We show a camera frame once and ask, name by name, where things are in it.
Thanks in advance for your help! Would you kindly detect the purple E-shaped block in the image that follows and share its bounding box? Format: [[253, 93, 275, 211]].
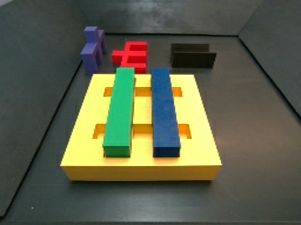
[[81, 26, 108, 76]]

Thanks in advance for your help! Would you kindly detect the yellow slotted board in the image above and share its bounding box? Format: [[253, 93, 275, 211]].
[[62, 74, 223, 181]]

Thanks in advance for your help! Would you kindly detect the blue long bar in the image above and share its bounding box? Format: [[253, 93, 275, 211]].
[[152, 68, 181, 157]]

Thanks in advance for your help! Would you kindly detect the green long bar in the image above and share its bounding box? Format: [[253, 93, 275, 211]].
[[102, 68, 136, 157]]

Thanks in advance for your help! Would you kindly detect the red E-shaped block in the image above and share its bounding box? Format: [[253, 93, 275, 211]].
[[112, 41, 149, 74]]

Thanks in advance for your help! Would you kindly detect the black angle bracket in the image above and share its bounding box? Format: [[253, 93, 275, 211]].
[[170, 43, 217, 69]]

